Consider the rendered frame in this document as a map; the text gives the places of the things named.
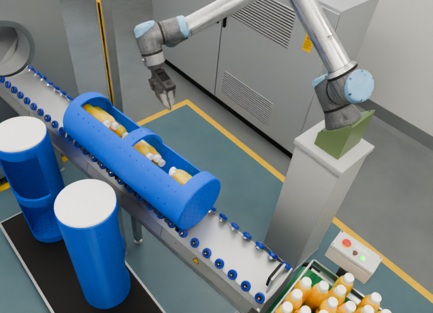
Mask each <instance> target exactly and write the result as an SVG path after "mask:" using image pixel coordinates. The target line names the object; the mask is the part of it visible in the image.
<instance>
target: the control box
mask: <svg viewBox="0 0 433 313"><path fill-rule="evenodd" d="M344 239H348V240H350V241H351V246H349V247H347V246H345V245H344V244H343V240H344ZM358 246H359V247H361V248H359V247H358ZM353 251H357V252H358V255H357V256H355V255H353V253H352V252H353ZM325 256H326V257H328V259H330V260H332V261H333V262H335V264H337V265H339V266H340V267H341V268H342V269H344V270H346V271H347V272H348V273H351V274H352V275H353V276H354V277H355V278H356V279H358V280H359V281H361V282H362V283H363V284H366V282H367V281H368V280H369V278H370V277H371V276H372V275H373V274H374V271H375V270H376V269H377V267H378V265H379V264H380V262H381V260H382V259H383V258H382V257H381V256H379V255H378V254H376V253H375V252H373V251H372V250H370V249H369V248H367V247H366V246H364V245H363V244H361V243H360V242H359V241H357V240H355V239H354V238H353V237H351V236H349V235H348V234H347V233H345V232H343V231H340V233H339V234H338V235H337V237H335V239H334V240H333V242H332V243H331V244H330V246H329V248H328V249H327V252H326V253H325ZM360 256H364V257H365V261H362V260H360Z"/></svg>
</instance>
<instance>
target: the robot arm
mask: <svg viewBox="0 0 433 313"><path fill-rule="evenodd" d="M255 1H257V0H216V1H215V2H213V3H211V4H209V5H207V6H205V7H203V8H201V9H199V10H197V11H196V12H194V13H192V14H190V15H188V16H186V17H184V16H183V15H181V16H176V17H174V18H171V19H166V20H164V21H160V22H157V23H155V22H154V21H147V22H145V23H142V24H139V25H137V26H136V27H135V28H134V32H135V38H136V39H137V42H138V45H139V49H140V52H141V55H142V61H144V65H145V66H147V67H148V69H149V70H150V71H151V74H152V76H151V78H150V79H148V80H149V84H150V86H151V90H153V91H154V92H155V95H156V97H157V98H158V99H159V101H160V102H161V103H162V104H163V106H164V107H165V108H166V109H168V110H172V108H173V104H174V100H175V89H176V84H175V83H174V82H173V81H172V79H171V78H170V76H169V75H168V74H167V73H166V71H165V70H164V68H163V69H161V67H163V66H164V61H165V57H164V53H163V51H162V47H161V45H164V46H166V47H168V48H173V47H176V46H177V45H178V44H179V43H181V42H182V41H185V40H186V39H188V38H189V37H191V36H192V35H195V34H196V33H198V32H200V31H202V30H204V29H205V28H207V27H209V26H211V25H212V24H215V23H217V22H219V21H220V20H222V19H224V18H225V17H227V16H229V15H231V14H233V13H235V12H237V11H239V10H240V9H242V8H244V7H246V6H247V5H250V4H251V3H253V2H255ZM288 1H289V3H290V5H291V7H292V8H293V10H294V12H295V14H296V16H297V18H298V19H299V21H300V23H301V24H302V26H303V29H304V30H305V32H306V34H307V35H308V37H309V39H310V41H311V42H312V44H313V46H314V48H315V50H316V52H317V53H318V55H319V57H320V59H321V60H322V62H323V64H324V66H325V68H326V70H327V71H328V73H326V74H325V75H322V76H321V77H318V78H317V79H314V80H313V87H314V90H315V92H316V95H317V97H318V100H319V102H320V105H321V107H322V109H323V112H324V115H325V127H326V129H328V130H332V129H338V128H342V127H344V126H347V125H349V124H352V123H353V122H356V121H357V120H359V119H360V118H361V116H362V115H361V112H360V111H359V110H358V109H357V107H356V106H355V105H354V104H357V103H359V102H363V101H365V100H367V99H368V98H369V97H370V96H371V94H372V92H373V89H374V79H373V78H372V75H371V74H370V73H369V72H368V71H366V70H363V69H360V67H359V66H358V63H357V62H356V61H352V60H350V59H349V57H348V55H347V53H346V51H345V50H344V48H343V46H342V44H341V42H340V40H339V38H338V36H337V35H336V33H335V31H334V29H333V27H332V25H331V24H330V22H329V20H328V18H327V16H326V14H325V12H324V11H323V9H322V7H321V5H320V3H319V1H318V0H288ZM164 91H166V94H163V92H164ZM166 97H167V99H168V101H167V100H166ZM168 102H169V104H168Z"/></svg>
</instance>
